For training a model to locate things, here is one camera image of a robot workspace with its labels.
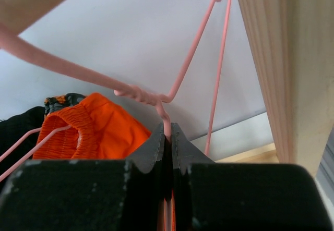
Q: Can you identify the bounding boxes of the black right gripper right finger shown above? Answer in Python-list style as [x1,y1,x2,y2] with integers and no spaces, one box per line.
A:
[171,123,333,230]

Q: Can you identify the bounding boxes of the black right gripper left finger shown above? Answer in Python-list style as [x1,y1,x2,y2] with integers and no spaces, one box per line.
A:
[1,125,165,230]

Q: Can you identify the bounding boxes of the pink wire hanger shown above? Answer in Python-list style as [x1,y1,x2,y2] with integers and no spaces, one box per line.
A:
[0,0,235,231]
[0,125,81,182]

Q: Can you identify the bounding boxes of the orange grey camouflage shorts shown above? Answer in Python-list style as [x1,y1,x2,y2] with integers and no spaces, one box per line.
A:
[44,93,86,116]

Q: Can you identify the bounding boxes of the black shorts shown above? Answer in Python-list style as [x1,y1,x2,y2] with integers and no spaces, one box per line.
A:
[1,106,44,174]

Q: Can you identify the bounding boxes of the wooden clothes rack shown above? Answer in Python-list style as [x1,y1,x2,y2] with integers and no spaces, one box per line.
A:
[1,0,333,166]

